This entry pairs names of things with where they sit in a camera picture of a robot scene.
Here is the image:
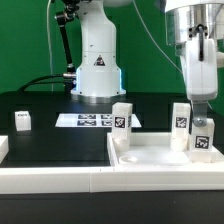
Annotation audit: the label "printed tag sheet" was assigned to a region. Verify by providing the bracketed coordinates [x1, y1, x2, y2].
[55, 113, 141, 128]

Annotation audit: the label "white U-shaped fence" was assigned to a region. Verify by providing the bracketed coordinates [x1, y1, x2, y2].
[0, 134, 224, 195]

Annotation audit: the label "black cables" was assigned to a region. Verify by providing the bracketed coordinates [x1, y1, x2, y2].
[17, 74, 73, 93]

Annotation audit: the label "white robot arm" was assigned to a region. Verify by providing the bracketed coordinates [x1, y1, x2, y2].
[72, 0, 224, 127]

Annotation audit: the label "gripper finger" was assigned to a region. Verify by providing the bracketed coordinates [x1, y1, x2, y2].
[192, 101, 208, 127]

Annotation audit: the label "white square table top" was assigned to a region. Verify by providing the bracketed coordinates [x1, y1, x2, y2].
[106, 131, 224, 168]

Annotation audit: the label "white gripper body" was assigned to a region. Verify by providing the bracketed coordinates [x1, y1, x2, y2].
[180, 34, 218, 101]

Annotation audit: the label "white thin cable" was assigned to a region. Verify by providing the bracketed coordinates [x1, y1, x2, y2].
[46, 0, 55, 92]

